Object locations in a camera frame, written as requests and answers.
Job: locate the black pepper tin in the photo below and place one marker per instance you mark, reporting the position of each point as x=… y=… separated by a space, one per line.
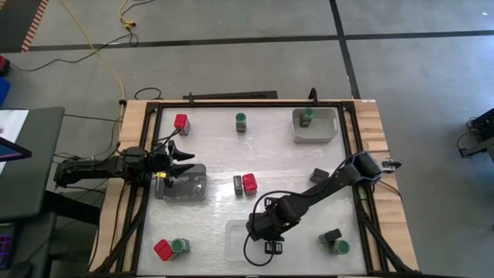
x=331 y=235
x=319 y=175
x=237 y=185

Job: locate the backlit keyboard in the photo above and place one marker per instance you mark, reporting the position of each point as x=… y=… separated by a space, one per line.
x=5 y=247

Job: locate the black flat bar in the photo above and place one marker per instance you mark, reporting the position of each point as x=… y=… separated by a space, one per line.
x=231 y=95

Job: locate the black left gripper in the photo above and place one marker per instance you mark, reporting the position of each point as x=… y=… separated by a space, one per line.
x=160 y=162

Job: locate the grey desk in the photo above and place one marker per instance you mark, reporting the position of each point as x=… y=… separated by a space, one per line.
x=38 y=154

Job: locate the yellow tag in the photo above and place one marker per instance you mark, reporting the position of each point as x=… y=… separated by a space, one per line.
x=161 y=175

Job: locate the white paper sheet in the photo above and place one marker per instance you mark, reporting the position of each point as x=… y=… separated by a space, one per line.
x=11 y=123

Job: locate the green lid spice jar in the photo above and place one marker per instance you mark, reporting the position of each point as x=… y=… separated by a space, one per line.
x=306 y=117
x=340 y=247
x=240 y=120
x=180 y=246

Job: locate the white table cover sheet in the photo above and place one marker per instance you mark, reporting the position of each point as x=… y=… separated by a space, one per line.
x=200 y=224

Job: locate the red block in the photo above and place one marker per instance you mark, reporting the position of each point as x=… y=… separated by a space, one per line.
x=181 y=123
x=163 y=250
x=249 y=183

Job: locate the small black knob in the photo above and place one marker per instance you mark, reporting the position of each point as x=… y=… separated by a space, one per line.
x=122 y=102

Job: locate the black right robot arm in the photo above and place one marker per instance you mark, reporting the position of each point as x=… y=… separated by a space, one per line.
x=328 y=185

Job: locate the dark mat with orange edge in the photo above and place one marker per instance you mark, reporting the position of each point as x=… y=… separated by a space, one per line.
x=19 y=19

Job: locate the tablet screen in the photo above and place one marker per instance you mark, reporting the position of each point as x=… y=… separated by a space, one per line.
x=9 y=152

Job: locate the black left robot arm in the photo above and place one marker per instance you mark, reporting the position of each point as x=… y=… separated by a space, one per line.
x=96 y=168

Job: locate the black metal table frame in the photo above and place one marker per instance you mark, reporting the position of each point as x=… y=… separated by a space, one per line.
x=251 y=104

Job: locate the smoky grey plastic bin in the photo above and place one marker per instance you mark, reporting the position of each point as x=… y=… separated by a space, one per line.
x=191 y=185

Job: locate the clear plastic bin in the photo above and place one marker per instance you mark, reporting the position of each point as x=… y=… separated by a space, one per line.
x=235 y=247

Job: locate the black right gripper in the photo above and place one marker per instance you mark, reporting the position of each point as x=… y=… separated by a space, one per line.
x=266 y=231

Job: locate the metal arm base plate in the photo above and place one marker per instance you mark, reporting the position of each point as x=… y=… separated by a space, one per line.
x=390 y=165

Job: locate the black clamp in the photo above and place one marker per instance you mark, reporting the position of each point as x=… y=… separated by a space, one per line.
x=313 y=95

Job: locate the red object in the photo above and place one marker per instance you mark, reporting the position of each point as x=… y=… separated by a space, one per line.
x=3 y=65

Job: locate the blue object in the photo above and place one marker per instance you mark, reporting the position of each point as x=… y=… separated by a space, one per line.
x=4 y=90

